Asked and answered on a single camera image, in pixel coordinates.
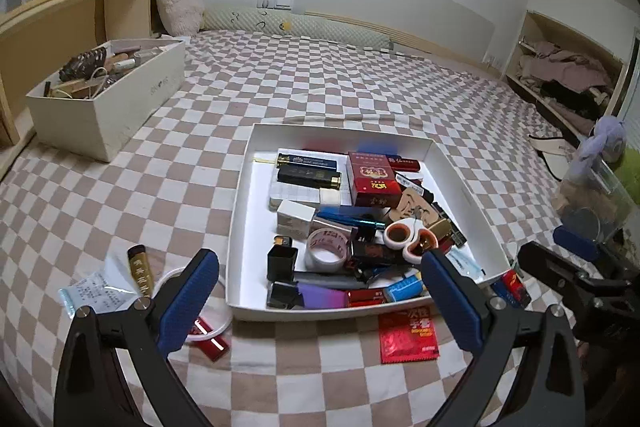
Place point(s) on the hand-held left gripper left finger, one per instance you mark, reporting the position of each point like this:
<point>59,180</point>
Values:
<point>187,302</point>

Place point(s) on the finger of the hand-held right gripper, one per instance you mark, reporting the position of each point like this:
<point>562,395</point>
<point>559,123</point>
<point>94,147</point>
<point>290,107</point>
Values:
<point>545,262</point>

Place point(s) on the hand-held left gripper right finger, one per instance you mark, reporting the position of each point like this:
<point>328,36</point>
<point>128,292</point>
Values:
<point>452,302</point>

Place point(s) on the small red lighter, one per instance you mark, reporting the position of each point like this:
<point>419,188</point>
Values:
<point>212,342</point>

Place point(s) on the red glove packet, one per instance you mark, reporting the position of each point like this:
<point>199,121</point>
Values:
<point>407,334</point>

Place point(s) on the black tube gold print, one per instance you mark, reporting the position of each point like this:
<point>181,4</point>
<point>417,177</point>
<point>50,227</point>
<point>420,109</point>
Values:
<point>140,269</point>

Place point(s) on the white blue face mask packet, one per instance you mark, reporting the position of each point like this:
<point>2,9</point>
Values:
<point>97,294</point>

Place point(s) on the white shallow tray box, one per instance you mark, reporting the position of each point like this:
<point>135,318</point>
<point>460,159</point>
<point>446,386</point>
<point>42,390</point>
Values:
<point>250,217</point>

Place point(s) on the dark blue case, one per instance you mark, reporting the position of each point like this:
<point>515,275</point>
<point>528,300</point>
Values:
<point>575,244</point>

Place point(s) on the blue printed mask packet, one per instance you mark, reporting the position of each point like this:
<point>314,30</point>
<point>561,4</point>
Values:
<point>465,267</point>

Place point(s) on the blue yellow lighter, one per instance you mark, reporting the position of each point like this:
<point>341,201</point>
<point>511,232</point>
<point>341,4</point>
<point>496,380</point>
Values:
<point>402,289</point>

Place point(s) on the gold lighter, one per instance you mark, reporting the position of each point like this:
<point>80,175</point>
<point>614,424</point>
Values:
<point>441,229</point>

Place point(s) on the clear plastic box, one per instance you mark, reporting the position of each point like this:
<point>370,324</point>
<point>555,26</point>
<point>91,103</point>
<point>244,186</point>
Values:
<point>595,202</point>

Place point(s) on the white orange scissors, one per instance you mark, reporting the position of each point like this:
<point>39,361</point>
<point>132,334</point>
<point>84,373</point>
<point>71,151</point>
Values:
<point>400,234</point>

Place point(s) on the black lighter red print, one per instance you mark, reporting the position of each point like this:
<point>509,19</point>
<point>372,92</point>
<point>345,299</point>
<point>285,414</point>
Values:
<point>375,253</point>

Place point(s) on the tan carved wood piece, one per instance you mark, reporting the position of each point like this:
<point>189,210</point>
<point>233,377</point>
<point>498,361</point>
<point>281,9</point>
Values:
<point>412,207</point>

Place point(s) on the black open box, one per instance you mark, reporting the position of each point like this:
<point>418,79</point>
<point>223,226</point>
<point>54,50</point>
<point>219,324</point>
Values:
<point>282,262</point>

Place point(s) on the purple lighter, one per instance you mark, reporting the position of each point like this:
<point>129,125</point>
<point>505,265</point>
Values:
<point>322,297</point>

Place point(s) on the blue metallic pen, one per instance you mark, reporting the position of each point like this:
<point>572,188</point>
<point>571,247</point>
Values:
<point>350,219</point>

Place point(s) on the purple plush toy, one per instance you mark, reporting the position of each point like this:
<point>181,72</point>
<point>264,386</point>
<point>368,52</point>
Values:
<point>605,142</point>

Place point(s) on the tape roll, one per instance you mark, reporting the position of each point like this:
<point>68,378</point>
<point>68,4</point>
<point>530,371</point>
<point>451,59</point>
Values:
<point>327,252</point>

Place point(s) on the small white box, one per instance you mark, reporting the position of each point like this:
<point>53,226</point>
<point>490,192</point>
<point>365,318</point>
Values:
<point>295,217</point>

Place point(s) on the red cigarette box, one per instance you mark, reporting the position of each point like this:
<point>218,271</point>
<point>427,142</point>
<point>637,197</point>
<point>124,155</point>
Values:
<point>372,179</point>

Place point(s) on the black box gold end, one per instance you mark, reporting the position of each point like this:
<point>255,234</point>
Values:
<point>307,178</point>

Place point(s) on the pile of clothes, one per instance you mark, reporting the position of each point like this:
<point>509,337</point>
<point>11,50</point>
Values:
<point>565,72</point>

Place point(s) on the white shoe box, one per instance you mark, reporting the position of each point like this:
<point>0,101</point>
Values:
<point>90,122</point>

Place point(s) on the checkered bedsheet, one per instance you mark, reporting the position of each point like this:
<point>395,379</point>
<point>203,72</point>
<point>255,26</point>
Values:
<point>325,77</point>

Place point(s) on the long quilted bolster pillow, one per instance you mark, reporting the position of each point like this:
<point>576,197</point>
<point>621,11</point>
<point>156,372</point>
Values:
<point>300,29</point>

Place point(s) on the white headboard panel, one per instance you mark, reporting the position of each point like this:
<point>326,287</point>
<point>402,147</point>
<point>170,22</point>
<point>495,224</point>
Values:
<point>400,2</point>

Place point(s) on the pink fluffy pillow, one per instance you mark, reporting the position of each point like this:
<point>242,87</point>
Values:
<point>177,2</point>

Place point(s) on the white wall socket plate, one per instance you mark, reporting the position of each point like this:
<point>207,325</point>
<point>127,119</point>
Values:
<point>275,2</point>

